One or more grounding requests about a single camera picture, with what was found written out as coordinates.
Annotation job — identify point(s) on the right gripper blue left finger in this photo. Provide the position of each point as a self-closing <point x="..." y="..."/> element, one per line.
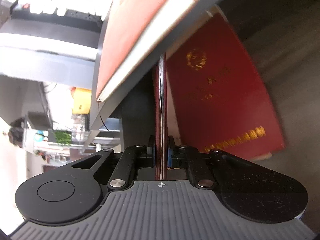
<point x="151" y="151"/>

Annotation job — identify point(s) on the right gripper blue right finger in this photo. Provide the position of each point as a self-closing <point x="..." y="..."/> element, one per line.
<point x="176" y="157"/>

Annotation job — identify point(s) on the dark wood drawer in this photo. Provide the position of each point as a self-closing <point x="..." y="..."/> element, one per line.
<point x="295" y="97"/>

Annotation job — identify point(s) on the dark red certificate book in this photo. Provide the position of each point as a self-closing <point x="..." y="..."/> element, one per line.
<point x="161" y="129"/>

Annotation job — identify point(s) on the red certificate folder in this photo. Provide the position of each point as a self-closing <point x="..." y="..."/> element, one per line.
<point x="220" y="100"/>

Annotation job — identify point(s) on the yellow box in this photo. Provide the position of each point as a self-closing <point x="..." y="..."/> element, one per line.
<point x="82" y="100"/>

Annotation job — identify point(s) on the brown leather notebook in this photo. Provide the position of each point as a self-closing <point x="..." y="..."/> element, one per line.
<point x="133" y="30"/>

